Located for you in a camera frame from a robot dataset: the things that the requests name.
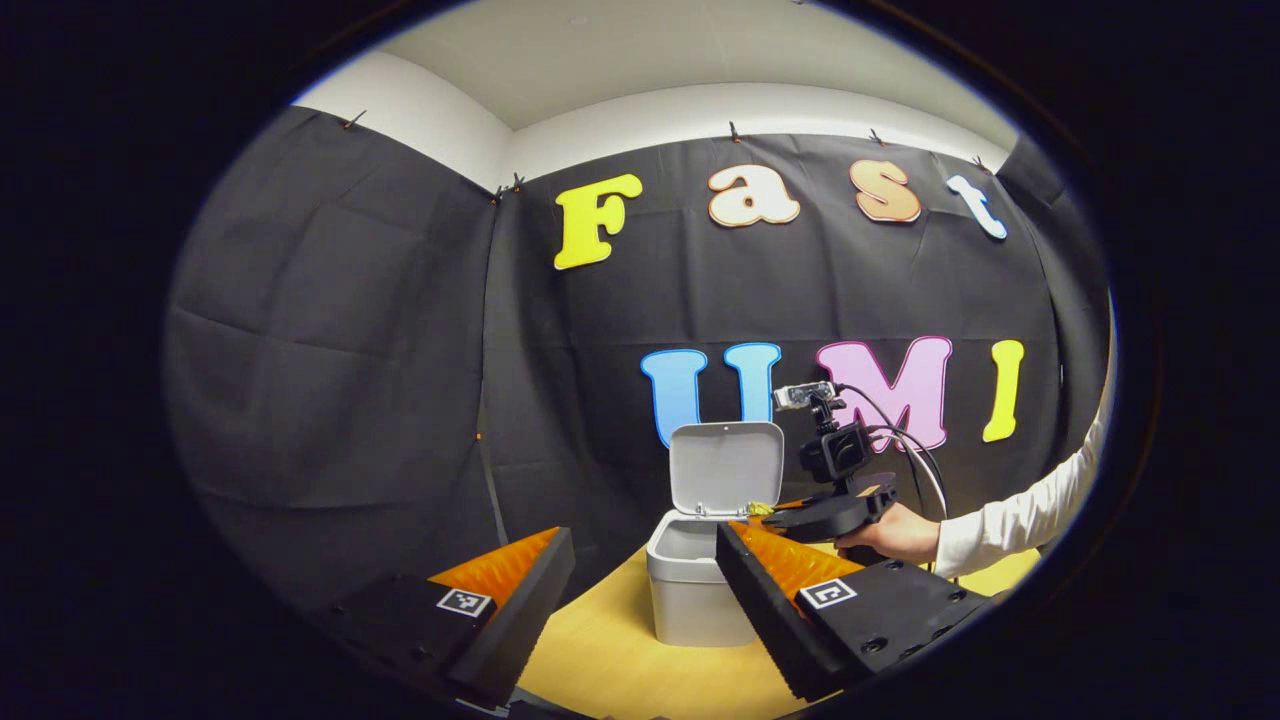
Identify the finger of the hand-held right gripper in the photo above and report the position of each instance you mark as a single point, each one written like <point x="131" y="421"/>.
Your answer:
<point x="830" y="515"/>

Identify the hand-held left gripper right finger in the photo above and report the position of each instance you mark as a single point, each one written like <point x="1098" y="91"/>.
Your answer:
<point x="765" y="615"/>

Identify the wooden desktop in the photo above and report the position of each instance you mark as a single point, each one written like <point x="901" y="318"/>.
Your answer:
<point x="610" y="660"/>

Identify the yellow paper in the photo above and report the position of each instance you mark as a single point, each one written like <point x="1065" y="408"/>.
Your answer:
<point x="760" y="509"/>

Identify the black backdrop cloth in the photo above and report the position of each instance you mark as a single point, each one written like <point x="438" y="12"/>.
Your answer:
<point x="350" y="350"/>

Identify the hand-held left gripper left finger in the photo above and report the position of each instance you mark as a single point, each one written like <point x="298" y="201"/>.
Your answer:
<point x="530" y="610"/>

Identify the white desktop garbage bin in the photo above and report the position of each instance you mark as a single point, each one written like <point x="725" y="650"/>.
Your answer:
<point x="690" y="600"/>

